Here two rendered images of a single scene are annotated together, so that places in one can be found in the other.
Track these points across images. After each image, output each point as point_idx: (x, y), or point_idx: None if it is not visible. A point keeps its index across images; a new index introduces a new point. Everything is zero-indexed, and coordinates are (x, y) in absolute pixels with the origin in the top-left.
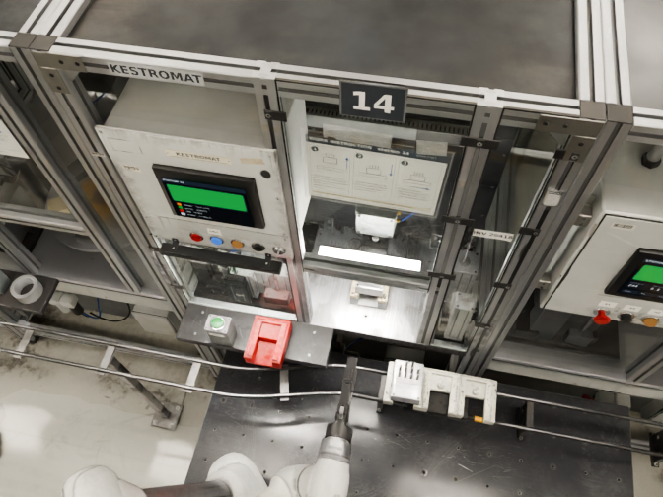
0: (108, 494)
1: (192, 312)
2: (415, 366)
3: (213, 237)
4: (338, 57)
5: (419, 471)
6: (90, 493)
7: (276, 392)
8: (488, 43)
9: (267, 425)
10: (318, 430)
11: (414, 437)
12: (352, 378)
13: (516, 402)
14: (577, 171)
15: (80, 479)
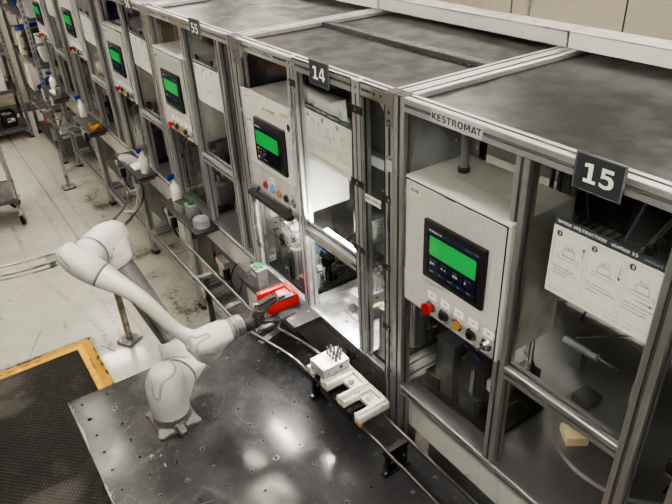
0: (115, 229)
1: None
2: (342, 355)
3: (271, 185)
4: (330, 63)
5: (297, 442)
6: (110, 223)
7: (267, 352)
8: (399, 74)
9: (244, 362)
10: (267, 382)
11: (317, 424)
12: (280, 299)
13: (408, 456)
14: (393, 137)
15: (113, 220)
